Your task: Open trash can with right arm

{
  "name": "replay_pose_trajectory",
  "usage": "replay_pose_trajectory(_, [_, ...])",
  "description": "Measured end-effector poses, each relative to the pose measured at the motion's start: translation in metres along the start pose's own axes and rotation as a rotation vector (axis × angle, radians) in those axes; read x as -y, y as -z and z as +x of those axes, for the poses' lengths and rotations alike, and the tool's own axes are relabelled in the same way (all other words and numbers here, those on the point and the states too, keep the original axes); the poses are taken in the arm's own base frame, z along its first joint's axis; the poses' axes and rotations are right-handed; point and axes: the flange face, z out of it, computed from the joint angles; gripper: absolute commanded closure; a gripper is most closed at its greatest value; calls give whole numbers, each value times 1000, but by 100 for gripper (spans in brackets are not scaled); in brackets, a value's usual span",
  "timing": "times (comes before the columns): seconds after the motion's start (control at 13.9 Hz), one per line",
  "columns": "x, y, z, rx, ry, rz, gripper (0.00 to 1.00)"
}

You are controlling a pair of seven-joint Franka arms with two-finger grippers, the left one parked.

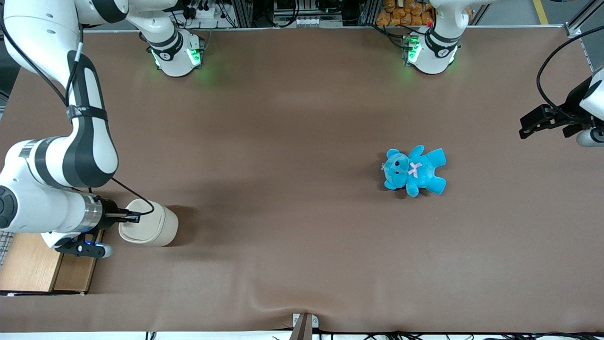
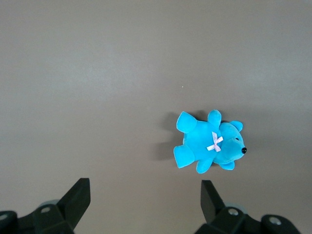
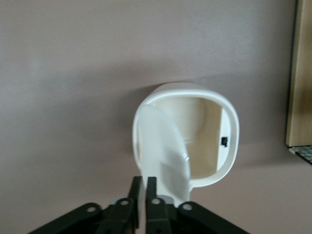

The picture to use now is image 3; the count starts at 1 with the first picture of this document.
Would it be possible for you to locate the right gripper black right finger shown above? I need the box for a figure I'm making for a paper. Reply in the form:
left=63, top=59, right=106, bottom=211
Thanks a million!
left=145, top=176, right=247, bottom=234

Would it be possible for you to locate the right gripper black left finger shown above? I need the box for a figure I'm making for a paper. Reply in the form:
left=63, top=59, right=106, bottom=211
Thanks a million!
left=28, top=176, right=144, bottom=234

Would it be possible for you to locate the cream white trash can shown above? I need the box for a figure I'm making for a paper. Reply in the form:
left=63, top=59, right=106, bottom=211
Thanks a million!
left=132, top=82, right=241, bottom=204

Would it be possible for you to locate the brown table cloth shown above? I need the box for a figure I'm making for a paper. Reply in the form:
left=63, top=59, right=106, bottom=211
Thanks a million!
left=0, top=0, right=312, bottom=234

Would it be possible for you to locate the wire mesh grid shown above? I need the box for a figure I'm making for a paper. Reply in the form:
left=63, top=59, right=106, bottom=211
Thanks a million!
left=288, top=144, right=312, bottom=167

